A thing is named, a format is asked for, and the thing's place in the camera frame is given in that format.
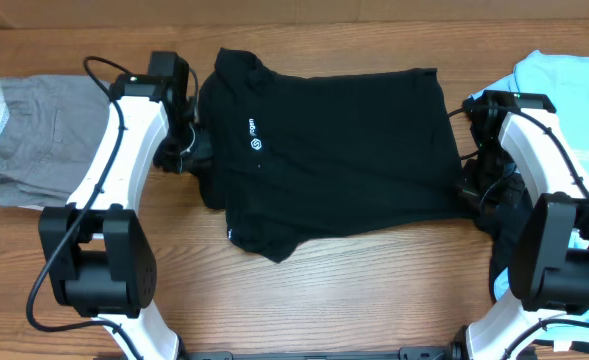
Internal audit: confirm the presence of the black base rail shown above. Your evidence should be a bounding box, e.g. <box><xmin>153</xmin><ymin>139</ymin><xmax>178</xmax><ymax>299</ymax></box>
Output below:
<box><xmin>187</xmin><ymin>347</ymin><xmax>448</xmax><ymax>360</ymax></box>

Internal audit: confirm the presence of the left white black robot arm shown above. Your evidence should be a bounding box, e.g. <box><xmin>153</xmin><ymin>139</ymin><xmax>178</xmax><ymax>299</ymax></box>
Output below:
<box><xmin>36</xmin><ymin>74</ymin><xmax>196</xmax><ymax>359</ymax></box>

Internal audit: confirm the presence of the black polo shirt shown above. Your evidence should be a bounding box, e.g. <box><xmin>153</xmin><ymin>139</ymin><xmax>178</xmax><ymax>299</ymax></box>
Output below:
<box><xmin>198</xmin><ymin>49</ymin><xmax>472</xmax><ymax>263</ymax></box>

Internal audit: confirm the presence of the folded grey shirt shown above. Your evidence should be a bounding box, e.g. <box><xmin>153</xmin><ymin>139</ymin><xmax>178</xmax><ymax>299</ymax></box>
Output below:
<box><xmin>0</xmin><ymin>75</ymin><xmax>109</xmax><ymax>207</ymax></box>

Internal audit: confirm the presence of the light blue printed t-shirt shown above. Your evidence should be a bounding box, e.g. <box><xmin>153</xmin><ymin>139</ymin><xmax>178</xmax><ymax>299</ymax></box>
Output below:
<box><xmin>477</xmin><ymin>50</ymin><xmax>589</xmax><ymax>300</ymax></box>

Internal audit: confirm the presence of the black garment under blue shirt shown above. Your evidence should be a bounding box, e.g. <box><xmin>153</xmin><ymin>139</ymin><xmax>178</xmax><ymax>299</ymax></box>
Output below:
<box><xmin>461</xmin><ymin>96</ymin><xmax>589</xmax><ymax>359</ymax></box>

